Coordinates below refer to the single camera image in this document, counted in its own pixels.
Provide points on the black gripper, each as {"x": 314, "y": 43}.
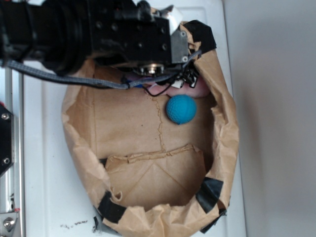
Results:
{"x": 129, "y": 35}

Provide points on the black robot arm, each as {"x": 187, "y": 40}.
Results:
{"x": 52, "y": 41}

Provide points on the blue foam ball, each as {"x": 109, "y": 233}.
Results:
{"x": 181, "y": 109}

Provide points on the pink plush bunny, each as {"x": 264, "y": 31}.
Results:
{"x": 201, "y": 89}

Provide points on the brown paper bag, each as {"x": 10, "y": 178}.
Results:
{"x": 145, "y": 175}

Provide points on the aluminium frame rail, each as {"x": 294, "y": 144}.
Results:
{"x": 12, "y": 185}

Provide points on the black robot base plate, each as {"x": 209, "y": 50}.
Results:
{"x": 5, "y": 139}

